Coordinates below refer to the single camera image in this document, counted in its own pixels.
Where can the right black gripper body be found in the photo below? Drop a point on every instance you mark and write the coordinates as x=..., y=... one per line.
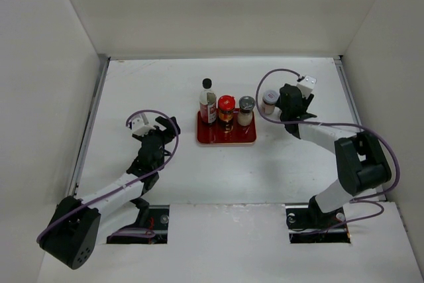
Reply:
x=307, y=101

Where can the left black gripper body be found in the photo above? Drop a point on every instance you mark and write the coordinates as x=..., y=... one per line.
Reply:
x=165, y=135

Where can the white lid spice jar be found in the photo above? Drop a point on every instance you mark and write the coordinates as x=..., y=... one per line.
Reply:
x=269, y=99

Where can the clear lid salt grinder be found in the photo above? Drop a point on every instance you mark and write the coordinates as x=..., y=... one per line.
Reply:
x=245, y=113

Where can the red lid chili sauce jar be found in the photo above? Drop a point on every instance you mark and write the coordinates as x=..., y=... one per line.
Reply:
x=226, y=108

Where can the soy sauce bottle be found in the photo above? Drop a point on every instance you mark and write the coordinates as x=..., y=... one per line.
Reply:
x=207, y=103

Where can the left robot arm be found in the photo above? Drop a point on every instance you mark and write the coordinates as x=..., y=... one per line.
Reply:
x=72, y=232

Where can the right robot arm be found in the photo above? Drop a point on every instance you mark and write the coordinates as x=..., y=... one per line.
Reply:
x=361, y=163

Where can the red rectangular tray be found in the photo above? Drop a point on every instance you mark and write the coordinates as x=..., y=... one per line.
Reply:
x=214, y=135

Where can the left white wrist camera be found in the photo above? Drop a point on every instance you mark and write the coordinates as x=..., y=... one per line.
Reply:
x=139, y=125

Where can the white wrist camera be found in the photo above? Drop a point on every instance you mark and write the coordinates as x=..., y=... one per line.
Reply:
x=306, y=85
x=139, y=125

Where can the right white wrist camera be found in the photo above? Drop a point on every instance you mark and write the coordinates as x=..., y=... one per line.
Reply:
x=306, y=85

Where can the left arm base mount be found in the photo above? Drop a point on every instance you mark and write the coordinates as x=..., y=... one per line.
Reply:
x=148, y=225

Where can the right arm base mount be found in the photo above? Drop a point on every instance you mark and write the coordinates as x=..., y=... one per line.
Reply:
x=304, y=228

